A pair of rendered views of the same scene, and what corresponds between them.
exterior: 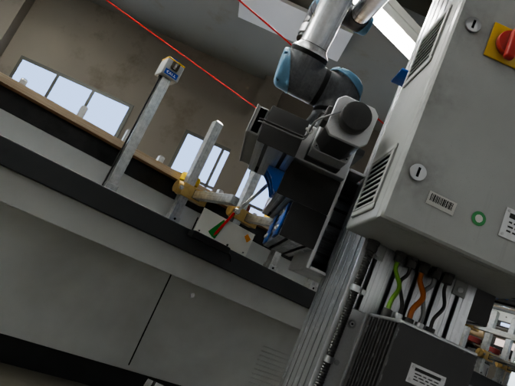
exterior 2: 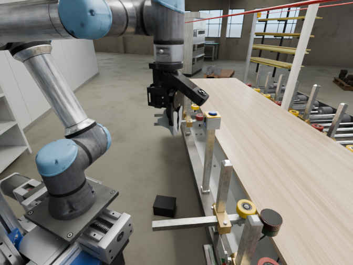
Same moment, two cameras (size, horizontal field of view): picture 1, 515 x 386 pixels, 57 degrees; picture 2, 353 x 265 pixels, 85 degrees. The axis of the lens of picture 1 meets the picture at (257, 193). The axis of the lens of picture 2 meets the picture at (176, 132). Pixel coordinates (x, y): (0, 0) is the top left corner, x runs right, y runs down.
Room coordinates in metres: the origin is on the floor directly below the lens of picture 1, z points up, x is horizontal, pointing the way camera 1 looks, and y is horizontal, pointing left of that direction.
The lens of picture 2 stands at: (1.84, -0.39, 1.59)
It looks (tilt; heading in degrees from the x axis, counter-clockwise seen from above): 29 degrees down; 115
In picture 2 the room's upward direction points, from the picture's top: straight up
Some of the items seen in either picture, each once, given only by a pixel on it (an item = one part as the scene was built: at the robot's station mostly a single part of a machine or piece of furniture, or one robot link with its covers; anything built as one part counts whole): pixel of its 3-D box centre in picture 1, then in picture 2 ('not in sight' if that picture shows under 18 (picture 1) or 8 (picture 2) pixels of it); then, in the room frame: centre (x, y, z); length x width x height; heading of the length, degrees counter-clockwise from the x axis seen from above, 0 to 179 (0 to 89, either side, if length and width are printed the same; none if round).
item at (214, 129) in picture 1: (192, 175); (220, 203); (1.76, 0.25, 0.89); 0.03 x 0.03 x 0.48; 31
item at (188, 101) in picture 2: not in sight; (188, 112); (1.25, 1.11, 0.92); 0.03 x 0.03 x 0.48; 31
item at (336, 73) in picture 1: (337, 95); (62, 164); (1.30, -0.10, 1.20); 0.13 x 0.12 x 0.14; 98
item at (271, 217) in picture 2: not in sight; (262, 239); (1.93, 0.06, 1.01); 0.06 x 0.06 x 0.22; 31
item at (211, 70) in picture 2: not in sight; (219, 71); (0.17, 6.84, 0.18); 1.31 x 0.95 x 0.37; 89
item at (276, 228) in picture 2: not in sight; (270, 219); (1.93, 0.06, 1.10); 0.06 x 0.06 x 0.02
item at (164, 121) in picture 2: not in sight; (166, 123); (1.60, 0.05, 1.35); 0.06 x 0.03 x 0.09; 1
